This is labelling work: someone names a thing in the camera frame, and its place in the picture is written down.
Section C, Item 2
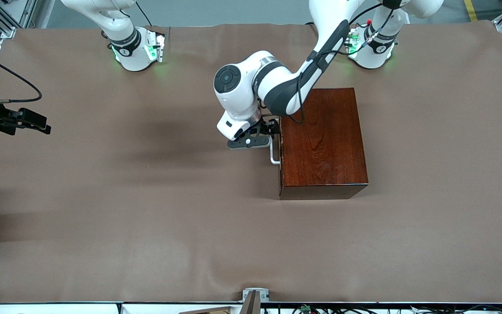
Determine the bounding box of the brown cardboard piece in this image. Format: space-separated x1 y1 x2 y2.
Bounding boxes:
179 307 231 314

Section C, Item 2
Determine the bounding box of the grey metal mount bracket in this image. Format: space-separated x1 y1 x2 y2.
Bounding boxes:
240 288 270 314

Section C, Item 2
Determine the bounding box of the light wood drawer white handle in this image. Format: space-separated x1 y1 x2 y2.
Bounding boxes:
269 117 283 198

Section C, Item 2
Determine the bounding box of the black cable tangle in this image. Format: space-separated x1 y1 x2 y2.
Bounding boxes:
263 304 502 314

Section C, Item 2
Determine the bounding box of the black base power cable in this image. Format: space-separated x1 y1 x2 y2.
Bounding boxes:
136 0 153 27

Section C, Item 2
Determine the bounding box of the dark brown wooden cabinet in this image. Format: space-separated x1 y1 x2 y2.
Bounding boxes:
278 87 369 200

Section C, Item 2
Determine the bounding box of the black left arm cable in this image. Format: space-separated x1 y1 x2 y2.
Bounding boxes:
258 2 397 125

